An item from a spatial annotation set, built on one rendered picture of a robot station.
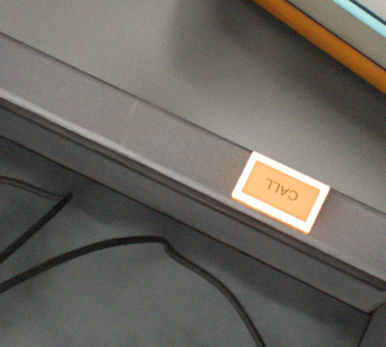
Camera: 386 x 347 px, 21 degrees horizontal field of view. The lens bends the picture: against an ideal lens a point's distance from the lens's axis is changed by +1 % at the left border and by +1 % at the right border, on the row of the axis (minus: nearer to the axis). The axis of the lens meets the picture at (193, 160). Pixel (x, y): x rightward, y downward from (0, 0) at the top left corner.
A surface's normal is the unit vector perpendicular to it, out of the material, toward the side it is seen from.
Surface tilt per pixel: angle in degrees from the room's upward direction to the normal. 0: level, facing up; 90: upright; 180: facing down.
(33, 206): 0
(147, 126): 0
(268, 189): 0
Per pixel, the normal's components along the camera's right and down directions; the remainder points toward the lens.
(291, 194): 0.00, -0.25
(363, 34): -0.61, 0.76
